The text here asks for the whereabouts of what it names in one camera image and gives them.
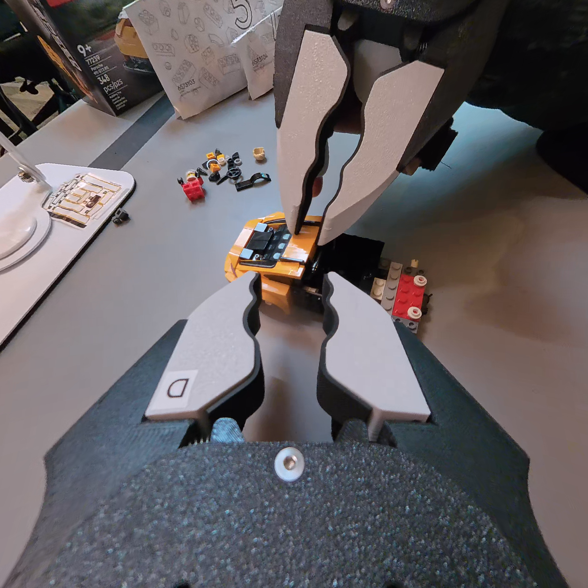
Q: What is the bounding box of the black lego box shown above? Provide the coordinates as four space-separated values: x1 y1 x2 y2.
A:
28 0 167 118

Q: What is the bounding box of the yellow lego car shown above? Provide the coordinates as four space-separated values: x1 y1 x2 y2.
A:
224 211 433 334

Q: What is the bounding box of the red lego minifigure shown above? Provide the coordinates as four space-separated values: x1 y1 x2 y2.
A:
177 170 205 202

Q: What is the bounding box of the black curved lego piece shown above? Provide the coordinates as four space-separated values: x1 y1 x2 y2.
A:
235 174 272 193

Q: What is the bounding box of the small white printed paper bag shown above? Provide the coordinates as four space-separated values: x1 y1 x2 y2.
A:
230 9 282 101

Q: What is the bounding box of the pile of small lego pieces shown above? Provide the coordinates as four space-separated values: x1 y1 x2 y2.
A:
198 148 244 184

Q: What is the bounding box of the sticker sheet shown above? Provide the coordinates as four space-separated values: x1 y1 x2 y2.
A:
42 172 124 230

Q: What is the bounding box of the large white printed paper bag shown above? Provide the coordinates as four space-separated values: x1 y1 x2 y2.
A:
123 0 283 121

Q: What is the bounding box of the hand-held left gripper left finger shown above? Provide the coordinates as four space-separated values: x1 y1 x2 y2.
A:
144 271 267 442

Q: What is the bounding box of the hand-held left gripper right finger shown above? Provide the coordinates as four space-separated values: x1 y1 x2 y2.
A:
316 271 433 443

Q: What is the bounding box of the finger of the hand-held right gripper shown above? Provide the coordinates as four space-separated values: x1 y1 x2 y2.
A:
316 61 447 247
277 28 353 236

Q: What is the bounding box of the person's right forearm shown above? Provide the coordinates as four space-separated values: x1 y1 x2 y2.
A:
464 0 588 194

